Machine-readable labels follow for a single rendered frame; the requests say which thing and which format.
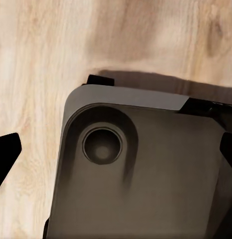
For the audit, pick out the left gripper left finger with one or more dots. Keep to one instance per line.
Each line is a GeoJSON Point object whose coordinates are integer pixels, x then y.
{"type": "Point", "coordinates": [10, 148]}

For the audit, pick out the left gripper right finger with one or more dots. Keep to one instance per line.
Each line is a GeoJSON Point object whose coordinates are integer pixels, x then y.
{"type": "Point", "coordinates": [226, 146]}

